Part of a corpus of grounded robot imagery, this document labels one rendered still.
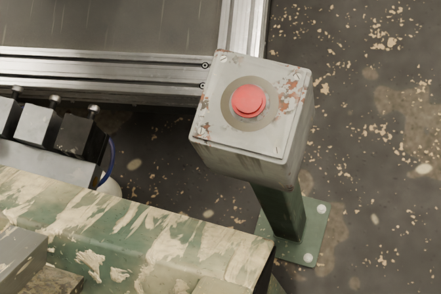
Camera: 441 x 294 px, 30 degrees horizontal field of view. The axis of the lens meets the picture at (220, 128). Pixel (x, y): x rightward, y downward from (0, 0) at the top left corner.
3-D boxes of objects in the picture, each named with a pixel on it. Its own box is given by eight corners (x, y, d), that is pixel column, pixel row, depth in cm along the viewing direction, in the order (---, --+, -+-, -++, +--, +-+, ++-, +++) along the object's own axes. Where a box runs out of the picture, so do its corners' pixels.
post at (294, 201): (307, 218, 184) (289, 127, 113) (300, 243, 183) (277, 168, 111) (281, 210, 185) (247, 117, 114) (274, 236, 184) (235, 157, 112)
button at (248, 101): (271, 93, 96) (270, 87, 94) (262, 125, 95) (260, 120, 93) (238, 85, 97) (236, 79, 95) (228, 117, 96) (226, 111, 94)
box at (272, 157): (316, 112, 113) (312, 67, 95) (293, 195, 110) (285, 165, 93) (233, 92, 115) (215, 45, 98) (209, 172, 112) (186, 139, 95)
